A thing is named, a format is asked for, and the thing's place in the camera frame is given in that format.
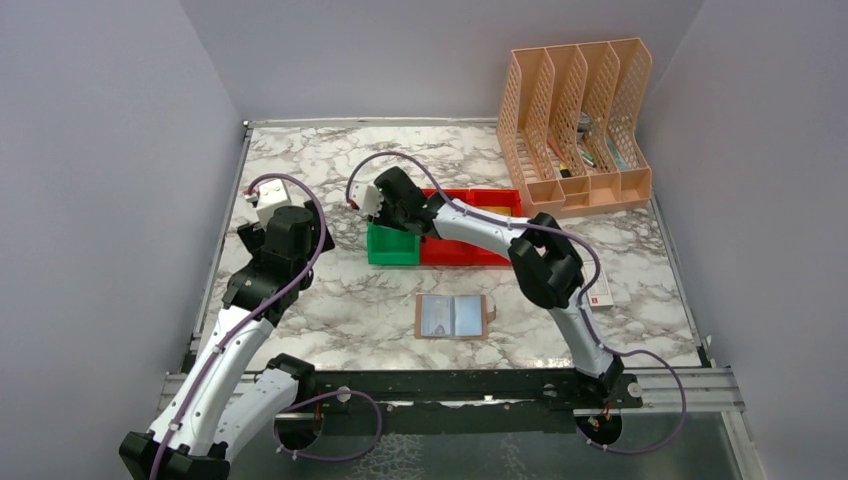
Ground red plastic bin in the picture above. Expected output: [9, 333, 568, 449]
[419, 188, 483, 266]
[467, 189, 522, 267]

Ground tan leather card holder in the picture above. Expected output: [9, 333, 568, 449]
[414, 294, 497, 340]

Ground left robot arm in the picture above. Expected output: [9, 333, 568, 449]
[119, 201, 334, 479]

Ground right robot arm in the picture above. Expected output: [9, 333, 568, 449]
[348, 167, 623, 407]

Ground gold cards stack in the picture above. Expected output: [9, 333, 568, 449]
[482, 206, 512, 216]

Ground silver card with emblem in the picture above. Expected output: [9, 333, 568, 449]
[421, 295, 453, 337]

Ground green plastic bin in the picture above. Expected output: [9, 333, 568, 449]
[366, 223, 420, 266]

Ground peach file organizer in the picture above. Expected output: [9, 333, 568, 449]
[496, 37, 652, 218]

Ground items in organizer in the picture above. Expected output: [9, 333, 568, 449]
[547, 112, 630, 178]

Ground white small box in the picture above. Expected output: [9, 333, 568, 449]
[582, 259, 615, 310]

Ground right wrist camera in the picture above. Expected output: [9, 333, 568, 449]
[348, 183, 384, 217]

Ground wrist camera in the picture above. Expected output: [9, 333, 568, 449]
[348, 183, 384, 217]
[243, 179, 291, 229]

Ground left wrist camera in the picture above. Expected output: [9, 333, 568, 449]
[243, 179, 291, 229]

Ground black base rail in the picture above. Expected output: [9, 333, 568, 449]
[274, 368, 643, 445]

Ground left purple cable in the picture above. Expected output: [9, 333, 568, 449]
[148, 173, 384, 480]

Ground purple cable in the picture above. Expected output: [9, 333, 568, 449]
[148, 173, 384, 480]
[344, 151, 688, 457]

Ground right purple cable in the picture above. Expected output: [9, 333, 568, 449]
[344, 151, 688, 457]

